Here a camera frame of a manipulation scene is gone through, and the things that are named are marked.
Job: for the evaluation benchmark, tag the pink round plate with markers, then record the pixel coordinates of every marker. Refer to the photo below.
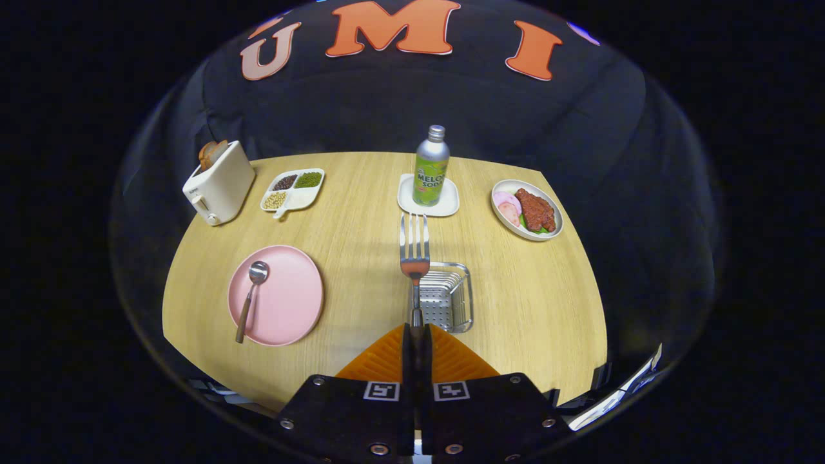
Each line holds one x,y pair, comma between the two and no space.
290,303

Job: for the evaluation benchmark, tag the green mung beans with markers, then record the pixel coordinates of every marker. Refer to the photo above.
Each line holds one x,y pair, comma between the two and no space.
309,180

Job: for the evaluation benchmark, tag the red-brown meat piece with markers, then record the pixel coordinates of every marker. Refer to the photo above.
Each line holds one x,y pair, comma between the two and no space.
535,209

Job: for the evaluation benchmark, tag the green soda bottle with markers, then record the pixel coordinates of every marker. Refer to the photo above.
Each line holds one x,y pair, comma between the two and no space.
430,171

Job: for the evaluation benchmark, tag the white oval plate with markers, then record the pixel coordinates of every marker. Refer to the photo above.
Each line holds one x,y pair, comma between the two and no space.
554,229

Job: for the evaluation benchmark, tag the brown toast slices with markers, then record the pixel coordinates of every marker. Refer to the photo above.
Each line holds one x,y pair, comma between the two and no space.
211,153

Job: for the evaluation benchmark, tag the white toaster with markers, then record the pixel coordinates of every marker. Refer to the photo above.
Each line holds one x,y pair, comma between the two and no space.
222,187

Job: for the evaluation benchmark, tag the dark brown beans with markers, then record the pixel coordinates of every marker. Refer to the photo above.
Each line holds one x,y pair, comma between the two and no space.
285,182

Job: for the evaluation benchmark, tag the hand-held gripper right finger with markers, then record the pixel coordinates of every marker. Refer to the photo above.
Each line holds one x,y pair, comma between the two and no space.
490,412

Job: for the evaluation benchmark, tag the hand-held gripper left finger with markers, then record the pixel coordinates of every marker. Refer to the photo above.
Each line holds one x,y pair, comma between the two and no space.
348,412

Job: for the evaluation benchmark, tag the pale soy beans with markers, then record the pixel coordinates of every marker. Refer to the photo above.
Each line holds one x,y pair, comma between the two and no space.
275,200

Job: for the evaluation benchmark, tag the white divided dish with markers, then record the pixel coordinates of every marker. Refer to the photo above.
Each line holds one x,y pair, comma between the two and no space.
301,198

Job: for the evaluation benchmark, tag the metal fork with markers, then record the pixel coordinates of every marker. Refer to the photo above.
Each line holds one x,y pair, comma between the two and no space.
414,258

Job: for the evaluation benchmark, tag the pink ham slices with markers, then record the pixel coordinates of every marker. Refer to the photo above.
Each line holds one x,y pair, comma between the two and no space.
509,206

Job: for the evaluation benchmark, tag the white square coaster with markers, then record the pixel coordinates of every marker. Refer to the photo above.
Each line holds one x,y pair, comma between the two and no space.
406,200

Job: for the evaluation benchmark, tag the green lettuce leaf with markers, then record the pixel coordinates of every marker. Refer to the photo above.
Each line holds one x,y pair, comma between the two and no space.
540,229

